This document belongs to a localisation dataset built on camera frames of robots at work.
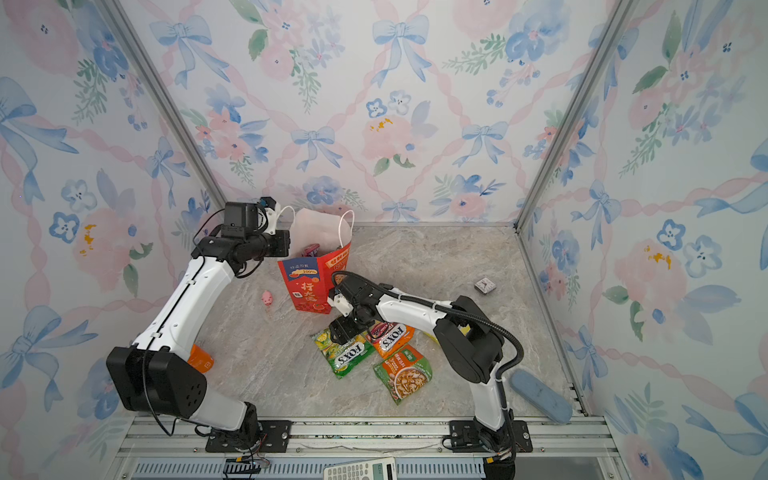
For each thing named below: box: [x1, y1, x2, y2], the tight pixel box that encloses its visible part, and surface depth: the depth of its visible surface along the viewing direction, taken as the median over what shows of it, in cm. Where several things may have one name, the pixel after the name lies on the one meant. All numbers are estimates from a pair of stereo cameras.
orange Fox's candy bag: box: [366, 322, 416, 359], surface depth 90 cm
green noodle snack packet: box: [373, 344, 433, 406], surface depth 85 cm
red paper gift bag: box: [278, 208, 351, 314], surface depth 87 cm
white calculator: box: [323, 457, 398, 480], surface depth 70 cm
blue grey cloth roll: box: [510, 369, 573, 425], surface depth 79 cm
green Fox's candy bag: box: [312, 327, 376, 380], surface depth 87 cm
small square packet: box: [474, 277, 497, 294], surface depth 102 cm
